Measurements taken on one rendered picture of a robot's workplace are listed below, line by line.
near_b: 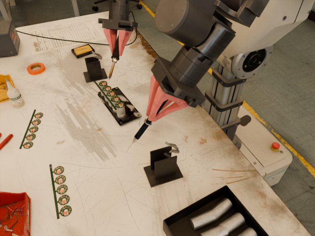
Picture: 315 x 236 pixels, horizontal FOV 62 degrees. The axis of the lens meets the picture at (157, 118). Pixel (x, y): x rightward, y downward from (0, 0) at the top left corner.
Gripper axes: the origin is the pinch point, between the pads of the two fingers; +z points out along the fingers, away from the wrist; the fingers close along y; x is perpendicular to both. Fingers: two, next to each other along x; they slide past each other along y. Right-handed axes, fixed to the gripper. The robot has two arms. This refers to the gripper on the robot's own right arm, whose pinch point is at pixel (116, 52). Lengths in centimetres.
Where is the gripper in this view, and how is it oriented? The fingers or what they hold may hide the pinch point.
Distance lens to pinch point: 82.0
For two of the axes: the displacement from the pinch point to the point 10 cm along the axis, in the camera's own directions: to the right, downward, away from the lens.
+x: 1.9, -2.7, 9.5
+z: -1.0, 9.5, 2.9
